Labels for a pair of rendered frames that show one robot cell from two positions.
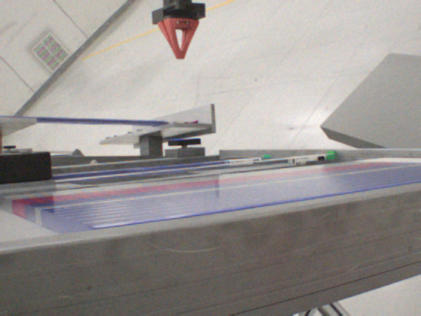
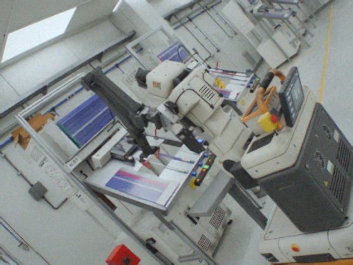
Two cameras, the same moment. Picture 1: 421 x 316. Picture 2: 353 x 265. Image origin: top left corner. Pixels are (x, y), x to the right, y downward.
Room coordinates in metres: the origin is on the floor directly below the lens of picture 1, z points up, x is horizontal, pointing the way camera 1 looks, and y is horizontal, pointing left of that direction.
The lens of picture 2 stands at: (0.07, -2.10, 1.26)
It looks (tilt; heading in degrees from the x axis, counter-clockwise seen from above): 7 degrees down; 68
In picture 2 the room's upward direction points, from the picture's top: 43 degrees counter-clockwise
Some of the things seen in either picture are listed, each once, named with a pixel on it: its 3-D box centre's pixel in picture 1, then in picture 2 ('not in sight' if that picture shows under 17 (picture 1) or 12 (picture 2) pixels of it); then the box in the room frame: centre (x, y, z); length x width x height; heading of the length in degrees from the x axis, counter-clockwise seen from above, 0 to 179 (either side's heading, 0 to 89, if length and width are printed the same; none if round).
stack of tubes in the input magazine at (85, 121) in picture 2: not in sight; (87, 120); (0.56, 0.34, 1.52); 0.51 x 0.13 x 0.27; 23
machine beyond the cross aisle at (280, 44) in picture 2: not in sight; (260, 23); (5.05, 2.42, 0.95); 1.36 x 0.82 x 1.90; 113
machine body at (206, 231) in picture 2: not in sight; (176, 229); (0.46, 0.43, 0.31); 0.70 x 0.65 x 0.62; 23
